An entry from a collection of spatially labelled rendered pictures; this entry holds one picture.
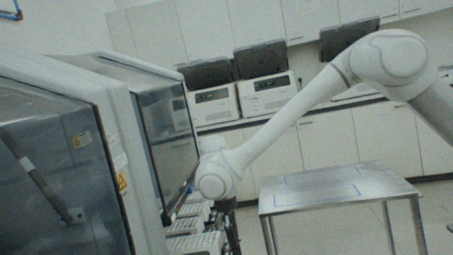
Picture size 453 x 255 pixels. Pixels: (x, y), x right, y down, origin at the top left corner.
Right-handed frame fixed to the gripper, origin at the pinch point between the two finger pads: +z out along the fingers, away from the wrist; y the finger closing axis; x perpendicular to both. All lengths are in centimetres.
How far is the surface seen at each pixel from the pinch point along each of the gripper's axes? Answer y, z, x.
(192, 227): -11.0, -6.4, -16.8
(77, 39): -187, -110, -130
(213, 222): -24.7, -1.1, -11.9
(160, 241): 13.1, -14.4, -19.9
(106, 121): 27, -55, -20
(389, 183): -36, -2, 61
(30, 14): -136, -123, -130
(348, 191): -34, -2, 45
